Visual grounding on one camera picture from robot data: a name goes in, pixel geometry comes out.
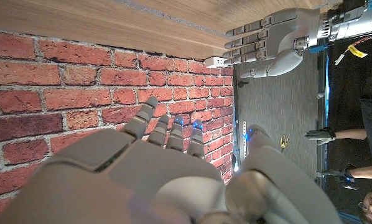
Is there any bare person forearm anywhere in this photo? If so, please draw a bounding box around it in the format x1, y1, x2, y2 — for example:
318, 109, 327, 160
334, 128, 368, 141
349, 164, 372, 180

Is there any white perforated strip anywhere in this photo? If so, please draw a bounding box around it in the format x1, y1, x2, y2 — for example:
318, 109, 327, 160
242, 120, 248, 160

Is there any red brick print backdrop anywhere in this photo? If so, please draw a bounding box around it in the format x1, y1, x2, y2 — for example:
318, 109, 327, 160
0, 29, 236, 224

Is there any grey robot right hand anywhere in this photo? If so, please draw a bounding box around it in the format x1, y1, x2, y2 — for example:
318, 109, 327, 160
0, 95, 344, 224

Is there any black gloved person hand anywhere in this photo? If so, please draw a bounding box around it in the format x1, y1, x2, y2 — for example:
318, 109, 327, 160
319, 166, 358, 190
304, 126, 337, 146

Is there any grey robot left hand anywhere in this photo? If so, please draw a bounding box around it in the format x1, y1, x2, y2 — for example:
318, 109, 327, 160
222, 7, 322, 78

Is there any yellow tagged left wrist wire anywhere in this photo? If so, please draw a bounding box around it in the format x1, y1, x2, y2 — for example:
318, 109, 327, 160
334, 44, 369, 66

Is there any white power strip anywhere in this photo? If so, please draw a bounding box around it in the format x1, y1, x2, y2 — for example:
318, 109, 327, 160
204, 55, 229, 69

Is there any yellow wire bundle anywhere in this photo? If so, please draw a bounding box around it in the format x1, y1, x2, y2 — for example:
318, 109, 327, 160
278, 134, 290, 151

